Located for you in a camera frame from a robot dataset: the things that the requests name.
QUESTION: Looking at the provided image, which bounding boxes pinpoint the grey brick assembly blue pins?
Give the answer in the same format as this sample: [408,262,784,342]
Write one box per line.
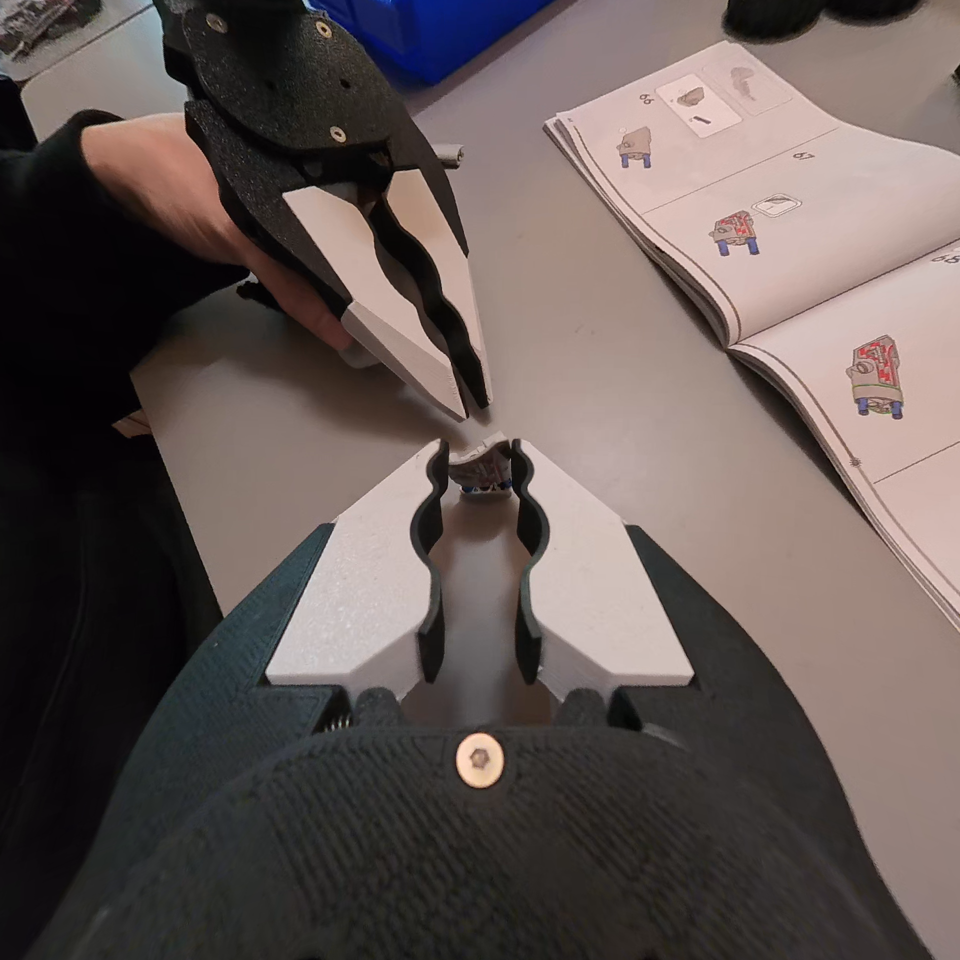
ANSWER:
[447,431,519,500]

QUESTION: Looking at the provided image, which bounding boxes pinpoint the blue plastic bin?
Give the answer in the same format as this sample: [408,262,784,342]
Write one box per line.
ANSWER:
[307,0,556,85]

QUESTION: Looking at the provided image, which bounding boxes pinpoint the person's left forearm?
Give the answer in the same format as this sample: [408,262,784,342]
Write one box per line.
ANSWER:
[0,108,249,459]

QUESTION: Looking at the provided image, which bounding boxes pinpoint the person's black clothing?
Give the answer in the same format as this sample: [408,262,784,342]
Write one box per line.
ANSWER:
[0,442,226,901]

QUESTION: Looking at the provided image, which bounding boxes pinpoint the black toy tyre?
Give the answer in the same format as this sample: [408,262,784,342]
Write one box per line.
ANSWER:
[723,0,824,40]

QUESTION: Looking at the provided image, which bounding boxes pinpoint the open instruction booklet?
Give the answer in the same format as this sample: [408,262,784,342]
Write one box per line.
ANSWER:
[543,41,960,631]

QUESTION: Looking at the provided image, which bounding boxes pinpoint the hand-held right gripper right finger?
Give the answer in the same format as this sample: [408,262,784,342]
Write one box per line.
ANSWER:
[512,439,696,700]

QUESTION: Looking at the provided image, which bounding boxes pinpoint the partly built brick vehicle model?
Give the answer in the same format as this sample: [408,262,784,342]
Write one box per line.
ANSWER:
[0,0,102,61]

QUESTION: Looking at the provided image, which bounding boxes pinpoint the person's left hand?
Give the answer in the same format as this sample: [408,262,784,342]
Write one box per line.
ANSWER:
[81,111,355,352]

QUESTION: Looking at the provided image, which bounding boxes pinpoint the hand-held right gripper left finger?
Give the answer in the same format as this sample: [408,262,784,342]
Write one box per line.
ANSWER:
[266,439,451,702]

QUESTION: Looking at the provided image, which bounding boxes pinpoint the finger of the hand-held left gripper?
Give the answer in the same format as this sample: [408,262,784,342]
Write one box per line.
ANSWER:
[381,168,494,411]
[283,187,471,420]

